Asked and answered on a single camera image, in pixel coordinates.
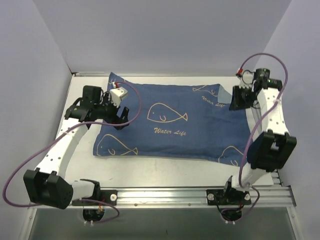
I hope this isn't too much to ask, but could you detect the grey-blue pillowcase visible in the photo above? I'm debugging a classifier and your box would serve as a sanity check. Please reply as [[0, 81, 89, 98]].
[[92, 83, 250, 167]]

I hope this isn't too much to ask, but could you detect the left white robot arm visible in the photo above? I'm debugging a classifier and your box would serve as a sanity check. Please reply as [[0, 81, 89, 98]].
[[23, 84, 129, 209]]

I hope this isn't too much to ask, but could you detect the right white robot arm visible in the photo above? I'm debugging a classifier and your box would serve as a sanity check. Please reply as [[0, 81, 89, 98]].
[[221, 68, 297, 205]]

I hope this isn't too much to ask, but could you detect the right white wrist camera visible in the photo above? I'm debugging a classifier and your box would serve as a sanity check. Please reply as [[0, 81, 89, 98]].
[[236, 68, 255, 89]]

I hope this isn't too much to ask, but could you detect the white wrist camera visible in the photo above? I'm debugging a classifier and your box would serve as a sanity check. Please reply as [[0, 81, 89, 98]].
[[236, 68, 255, 89], [108, 82, 128, 108]]

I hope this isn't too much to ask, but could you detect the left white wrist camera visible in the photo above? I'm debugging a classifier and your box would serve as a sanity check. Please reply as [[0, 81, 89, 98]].
[[108, 82, 128, 108]]

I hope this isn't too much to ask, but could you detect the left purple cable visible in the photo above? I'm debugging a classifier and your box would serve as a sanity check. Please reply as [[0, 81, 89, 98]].
[[2, 81, 144, 223]]

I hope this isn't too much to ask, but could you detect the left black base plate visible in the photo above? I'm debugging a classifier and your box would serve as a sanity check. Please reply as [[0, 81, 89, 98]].
[[71, 189, 118, 206]]

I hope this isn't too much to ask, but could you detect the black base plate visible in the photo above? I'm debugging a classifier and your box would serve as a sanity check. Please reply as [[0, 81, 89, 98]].
[[206, 188, 252, 206], [71, 189, 118, 206]]

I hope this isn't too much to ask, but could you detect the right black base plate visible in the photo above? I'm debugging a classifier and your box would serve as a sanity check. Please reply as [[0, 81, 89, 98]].
[[206, 188, 252, 206]]

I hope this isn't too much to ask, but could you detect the aluminium front rail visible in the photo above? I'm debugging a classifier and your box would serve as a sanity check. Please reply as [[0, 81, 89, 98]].
[[30, 182, 296, 209]]

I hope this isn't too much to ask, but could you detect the aluminium rail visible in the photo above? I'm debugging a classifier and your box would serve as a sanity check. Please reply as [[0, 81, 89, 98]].
[[30, 182, 296, 209], [241, 73, 293, 191]]

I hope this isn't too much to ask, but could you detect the aluminium right side rail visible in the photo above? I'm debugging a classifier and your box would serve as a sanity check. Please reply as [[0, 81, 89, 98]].
[[241, 73, 293, 191]]

